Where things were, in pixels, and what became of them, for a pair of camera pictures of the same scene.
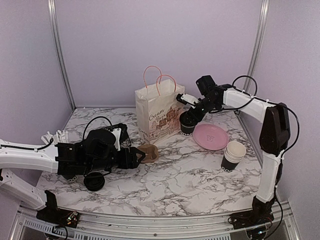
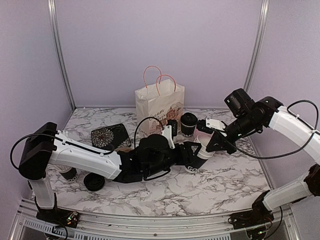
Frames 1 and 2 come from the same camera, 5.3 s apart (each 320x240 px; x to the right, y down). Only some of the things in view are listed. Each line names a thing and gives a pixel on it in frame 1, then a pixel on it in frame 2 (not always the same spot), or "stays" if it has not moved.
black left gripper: [127, 155] to [190, 157]
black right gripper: [197, 116] to [223, 144]
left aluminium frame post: [56, 41] stays
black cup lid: [188, 119] stays
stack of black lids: [94, 181] stays
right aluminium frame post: [261, 25] stays
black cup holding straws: [71, 177] stays
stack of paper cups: [234, 152] to [202, 156]
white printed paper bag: [160, 114] stays
